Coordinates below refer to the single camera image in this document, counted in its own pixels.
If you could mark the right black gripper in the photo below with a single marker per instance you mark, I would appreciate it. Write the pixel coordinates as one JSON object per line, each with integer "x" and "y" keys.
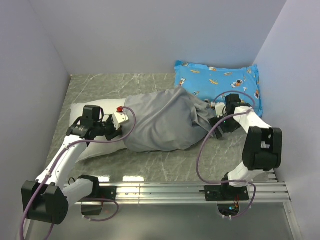
{"x": 231, "y": 129}

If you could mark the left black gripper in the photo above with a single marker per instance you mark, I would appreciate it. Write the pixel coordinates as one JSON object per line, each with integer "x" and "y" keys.
{"x": 115, "y": 132}

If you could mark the white pillow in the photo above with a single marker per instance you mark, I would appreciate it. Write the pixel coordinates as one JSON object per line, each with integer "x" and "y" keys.
{"x": 86, "y": 123}

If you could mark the grey pillowcase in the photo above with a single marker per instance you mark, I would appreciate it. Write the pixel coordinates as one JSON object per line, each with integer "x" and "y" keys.
{"x": 166, "y": 120}

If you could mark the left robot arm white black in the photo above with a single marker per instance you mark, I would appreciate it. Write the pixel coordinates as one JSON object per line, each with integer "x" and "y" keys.
{"x": 46, "y": 199}

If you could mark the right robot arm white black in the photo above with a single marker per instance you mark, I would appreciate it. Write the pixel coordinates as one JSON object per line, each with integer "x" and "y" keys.
{"x": 262, "y": 149}

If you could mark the blue cartoon print pillow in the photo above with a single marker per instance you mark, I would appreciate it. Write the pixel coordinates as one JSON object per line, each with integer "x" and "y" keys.
{"x": 212, "y": 83}

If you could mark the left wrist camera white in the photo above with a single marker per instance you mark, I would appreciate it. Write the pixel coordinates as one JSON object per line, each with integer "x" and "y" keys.
{"x": 119, "y": 116}

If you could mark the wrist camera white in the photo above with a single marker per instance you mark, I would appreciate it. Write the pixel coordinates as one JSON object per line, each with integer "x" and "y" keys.
{"x": 219, "y": 108}
{"x": 119, "y": 116}

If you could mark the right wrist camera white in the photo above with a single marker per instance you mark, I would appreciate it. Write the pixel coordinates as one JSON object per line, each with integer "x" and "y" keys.
{"x": 219, "y": 108}

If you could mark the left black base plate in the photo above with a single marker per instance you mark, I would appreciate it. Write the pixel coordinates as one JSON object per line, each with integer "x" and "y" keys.
{"x": 102, "y": 192}

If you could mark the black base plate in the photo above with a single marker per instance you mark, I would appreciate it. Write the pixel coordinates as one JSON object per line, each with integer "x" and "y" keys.
{"x": 225, "y": 192}
{"x": 102, "y": 192}

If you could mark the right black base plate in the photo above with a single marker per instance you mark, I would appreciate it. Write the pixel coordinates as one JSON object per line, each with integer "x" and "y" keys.
{"x": 225, "y": 192}

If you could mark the aluminium mounting rail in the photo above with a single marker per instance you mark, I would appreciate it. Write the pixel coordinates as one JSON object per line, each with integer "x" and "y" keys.
{"x": 143, "y": 193}

